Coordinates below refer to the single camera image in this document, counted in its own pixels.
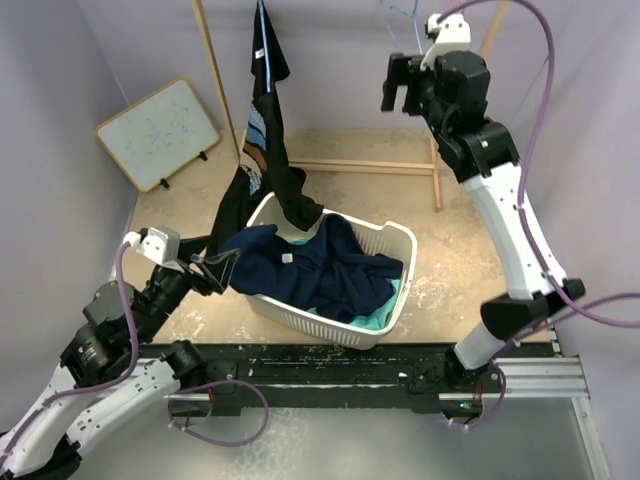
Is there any light blue wire hanger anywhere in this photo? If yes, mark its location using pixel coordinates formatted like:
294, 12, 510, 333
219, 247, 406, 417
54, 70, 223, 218
378, 0, 425, 54

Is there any navy blue t shirt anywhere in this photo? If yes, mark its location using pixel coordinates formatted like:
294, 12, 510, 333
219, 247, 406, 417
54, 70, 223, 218
218, 213, 405, 324

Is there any teal t shirt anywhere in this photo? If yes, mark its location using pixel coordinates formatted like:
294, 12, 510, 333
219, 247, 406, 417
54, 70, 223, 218
306, 240, 403, 331

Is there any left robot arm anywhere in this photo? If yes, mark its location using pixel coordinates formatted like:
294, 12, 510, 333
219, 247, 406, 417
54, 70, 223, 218
1, 250, 239, 479

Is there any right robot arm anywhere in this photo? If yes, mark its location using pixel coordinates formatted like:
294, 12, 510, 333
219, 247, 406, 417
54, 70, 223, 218
381, 51, 585, 391

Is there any black printed t shirt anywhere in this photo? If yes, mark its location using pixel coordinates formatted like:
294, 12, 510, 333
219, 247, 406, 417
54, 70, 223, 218
206, 3, 323, 256

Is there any small framed whiteboard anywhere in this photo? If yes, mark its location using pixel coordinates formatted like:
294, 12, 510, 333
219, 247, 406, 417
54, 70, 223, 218
95, 77, 220, 192

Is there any white perforated laundry basket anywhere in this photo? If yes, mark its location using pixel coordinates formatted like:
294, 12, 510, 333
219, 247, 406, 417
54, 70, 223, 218
225, 194, 417, 350

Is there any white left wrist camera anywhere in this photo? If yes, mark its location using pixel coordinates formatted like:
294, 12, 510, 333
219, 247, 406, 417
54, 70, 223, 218
123, 226, 184, 272

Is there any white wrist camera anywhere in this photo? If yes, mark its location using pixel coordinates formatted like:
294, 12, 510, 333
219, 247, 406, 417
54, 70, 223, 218
420, 13, 471, 71
123, 226, 184, 272

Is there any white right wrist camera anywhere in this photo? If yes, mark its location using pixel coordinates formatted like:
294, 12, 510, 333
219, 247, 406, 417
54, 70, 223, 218
420, 13, 471, 71

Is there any wooden clothes rack frame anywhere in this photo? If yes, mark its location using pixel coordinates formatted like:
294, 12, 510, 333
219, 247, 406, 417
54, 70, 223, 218
191, 0, 511, 212

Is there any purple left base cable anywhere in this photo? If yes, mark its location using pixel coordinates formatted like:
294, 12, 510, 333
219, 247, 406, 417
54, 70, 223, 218
166, 378, 270, 446

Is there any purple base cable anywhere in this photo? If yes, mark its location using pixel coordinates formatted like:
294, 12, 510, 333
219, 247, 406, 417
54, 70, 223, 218
166, 378, 270, 446
447, 359, 507, 430

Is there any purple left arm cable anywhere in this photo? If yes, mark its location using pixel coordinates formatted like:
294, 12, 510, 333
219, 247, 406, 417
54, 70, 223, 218
0, 242, 139, 459

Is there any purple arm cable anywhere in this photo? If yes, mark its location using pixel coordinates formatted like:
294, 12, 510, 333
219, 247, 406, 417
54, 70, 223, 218
0, 242, 139, 459
439, 0, 640, 329

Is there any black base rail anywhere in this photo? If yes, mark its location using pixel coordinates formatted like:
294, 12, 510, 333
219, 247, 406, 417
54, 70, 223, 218
147, 341, 556, 419

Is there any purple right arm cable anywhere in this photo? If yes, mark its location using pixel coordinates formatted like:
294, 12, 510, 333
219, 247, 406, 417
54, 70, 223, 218
439, 0, 640, 329

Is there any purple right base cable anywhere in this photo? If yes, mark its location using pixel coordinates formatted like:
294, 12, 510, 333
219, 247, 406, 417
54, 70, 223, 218
447, 359, 507, 430

